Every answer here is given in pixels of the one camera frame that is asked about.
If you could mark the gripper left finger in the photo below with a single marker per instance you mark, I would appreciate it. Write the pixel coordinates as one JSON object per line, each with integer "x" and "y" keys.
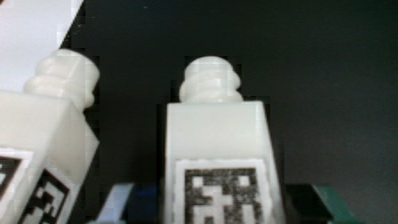
{"x": 131, "y": 207}

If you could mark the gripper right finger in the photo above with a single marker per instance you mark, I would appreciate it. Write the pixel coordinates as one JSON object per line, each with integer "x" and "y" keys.
{"x": 315, "y": 206}

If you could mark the white leg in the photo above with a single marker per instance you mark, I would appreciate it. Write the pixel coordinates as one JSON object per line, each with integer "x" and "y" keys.
{"x": 221, "y": 175}
{"x": 47, "y": 140}

